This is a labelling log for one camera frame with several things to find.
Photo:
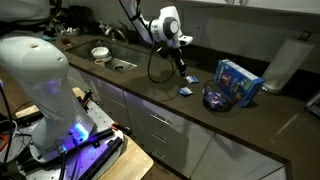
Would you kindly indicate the small white cup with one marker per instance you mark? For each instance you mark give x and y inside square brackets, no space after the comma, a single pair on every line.
[100,62]

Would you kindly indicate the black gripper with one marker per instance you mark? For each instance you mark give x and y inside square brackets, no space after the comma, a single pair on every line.
[170,53]

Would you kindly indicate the black aluminium rail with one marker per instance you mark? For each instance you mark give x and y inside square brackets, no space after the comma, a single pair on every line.
[96,136]
[103,156]

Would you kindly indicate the blue value pack box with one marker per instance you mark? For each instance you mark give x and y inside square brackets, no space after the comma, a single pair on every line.
[236,81]

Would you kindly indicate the small red item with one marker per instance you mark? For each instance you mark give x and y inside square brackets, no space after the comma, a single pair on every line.
[66,41]

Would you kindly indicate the small white dish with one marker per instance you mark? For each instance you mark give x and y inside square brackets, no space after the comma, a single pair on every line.
[72,32]

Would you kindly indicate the grey drawer cabinet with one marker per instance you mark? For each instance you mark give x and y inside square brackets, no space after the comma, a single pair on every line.
[140,106]

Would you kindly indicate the white paper towel roll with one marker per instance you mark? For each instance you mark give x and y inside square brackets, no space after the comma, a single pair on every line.
[286,66]

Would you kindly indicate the grey cabinet door panel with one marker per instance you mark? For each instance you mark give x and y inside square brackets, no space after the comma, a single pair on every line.
[240,160]

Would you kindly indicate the metal mounting plate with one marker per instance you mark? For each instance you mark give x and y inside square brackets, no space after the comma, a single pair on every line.
[100,116]

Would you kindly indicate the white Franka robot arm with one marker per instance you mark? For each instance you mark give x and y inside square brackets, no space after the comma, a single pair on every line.
[36,83]

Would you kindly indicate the white wall switch plate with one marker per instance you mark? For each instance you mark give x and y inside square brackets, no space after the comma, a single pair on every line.
[196,33]

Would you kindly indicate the wooden board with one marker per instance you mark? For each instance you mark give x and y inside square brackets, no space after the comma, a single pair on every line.
[133,163]

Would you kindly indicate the orange clamp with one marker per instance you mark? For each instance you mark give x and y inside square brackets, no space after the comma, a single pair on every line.
[116,126]

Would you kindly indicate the black and red clamp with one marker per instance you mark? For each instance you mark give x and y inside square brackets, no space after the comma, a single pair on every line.
[87,97]

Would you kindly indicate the white bowl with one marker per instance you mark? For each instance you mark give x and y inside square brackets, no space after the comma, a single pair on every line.
[100,52]

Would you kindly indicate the white upper cabinet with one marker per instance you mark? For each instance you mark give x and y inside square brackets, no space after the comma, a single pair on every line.
[283,6]

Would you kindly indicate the steel faucet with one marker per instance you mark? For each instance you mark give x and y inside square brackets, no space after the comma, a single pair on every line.
[115,31]

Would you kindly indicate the steel kitchen sink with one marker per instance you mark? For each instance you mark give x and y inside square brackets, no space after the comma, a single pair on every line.
[130,55]

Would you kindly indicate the steel toaster oven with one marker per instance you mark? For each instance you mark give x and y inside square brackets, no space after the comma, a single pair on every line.
[315,105]

